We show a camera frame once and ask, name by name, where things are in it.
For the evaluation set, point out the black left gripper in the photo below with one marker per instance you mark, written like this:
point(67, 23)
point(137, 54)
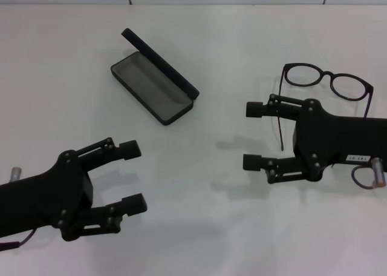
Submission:
point(45, 197)

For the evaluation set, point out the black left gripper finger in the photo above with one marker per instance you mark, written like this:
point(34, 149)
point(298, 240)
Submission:
point(130, 149)

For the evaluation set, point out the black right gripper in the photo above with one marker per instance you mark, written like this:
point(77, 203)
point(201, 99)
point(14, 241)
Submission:
point(332, 136)

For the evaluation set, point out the black glasses case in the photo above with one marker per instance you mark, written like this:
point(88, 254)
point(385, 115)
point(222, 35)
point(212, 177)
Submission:
point(151, 88)

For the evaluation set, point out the black round-frame glasses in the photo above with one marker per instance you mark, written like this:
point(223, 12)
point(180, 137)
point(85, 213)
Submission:
point(328, 74)

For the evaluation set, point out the silver left gripper connector stub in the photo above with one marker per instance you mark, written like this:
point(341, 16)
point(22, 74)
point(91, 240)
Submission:
point(15, 173)

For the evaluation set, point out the silver gripper connector stub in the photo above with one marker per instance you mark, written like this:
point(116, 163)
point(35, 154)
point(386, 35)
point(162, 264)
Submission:
point(15, 173)
point(378, 173)

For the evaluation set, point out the silver right gripper connector stub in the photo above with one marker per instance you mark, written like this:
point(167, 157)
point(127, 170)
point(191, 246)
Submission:
point(378, 173)

